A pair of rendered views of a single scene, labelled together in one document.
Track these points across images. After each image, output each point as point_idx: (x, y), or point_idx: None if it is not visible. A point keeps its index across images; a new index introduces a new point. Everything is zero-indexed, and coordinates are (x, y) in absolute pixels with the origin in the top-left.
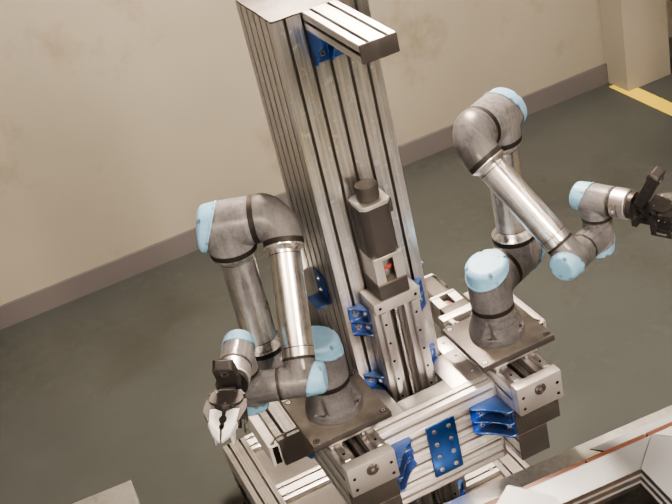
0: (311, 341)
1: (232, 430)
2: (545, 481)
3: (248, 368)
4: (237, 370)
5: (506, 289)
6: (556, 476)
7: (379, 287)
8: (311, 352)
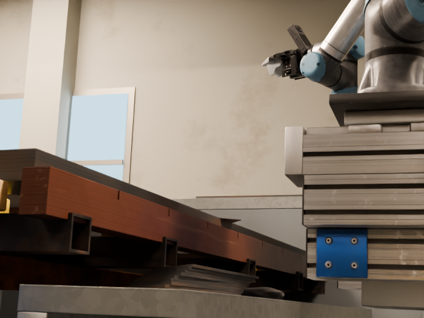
0: (327, 38)
1: (265, 60)
2: (211, 214)
3: (317, 47)
4: (297, 36)
5: (366, 25)
6: (205, 212)
7: None
8: (322, 45)
